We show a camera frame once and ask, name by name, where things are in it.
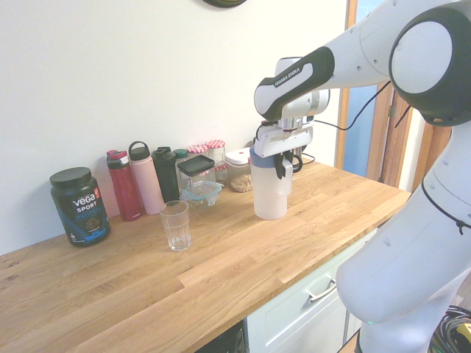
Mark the black round wall clock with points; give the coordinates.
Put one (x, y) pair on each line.
(224, 2)

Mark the pink water bottle black cap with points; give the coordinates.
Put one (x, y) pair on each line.
(147, 184)

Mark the clear ribbed drinking glass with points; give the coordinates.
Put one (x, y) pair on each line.
(178, 228)

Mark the glass container teal lid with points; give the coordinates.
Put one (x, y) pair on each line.
(200, 198)

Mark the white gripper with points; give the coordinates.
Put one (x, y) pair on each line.
(283, 141)

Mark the red water bottle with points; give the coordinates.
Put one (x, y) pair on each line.
(125, 191)

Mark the translucent water pitcher blue lid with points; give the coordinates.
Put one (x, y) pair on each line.
(268, 195)

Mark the black shaker bottle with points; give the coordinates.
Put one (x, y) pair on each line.
(165, 176)

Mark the black protein powder tub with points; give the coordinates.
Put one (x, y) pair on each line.
(81, 206)

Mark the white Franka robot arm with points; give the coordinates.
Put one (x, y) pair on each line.
(404, 257)

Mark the cereal container white lid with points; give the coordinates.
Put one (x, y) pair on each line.
(239, 180)

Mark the clear jar green lid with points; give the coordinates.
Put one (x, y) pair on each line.
(180, 153)

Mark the pale cabinet drawer front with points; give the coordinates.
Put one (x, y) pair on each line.
(312, 316)

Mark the wooden door frame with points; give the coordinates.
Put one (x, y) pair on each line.
(380, 147)

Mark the square container black lid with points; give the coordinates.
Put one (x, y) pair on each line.
(195, 165)

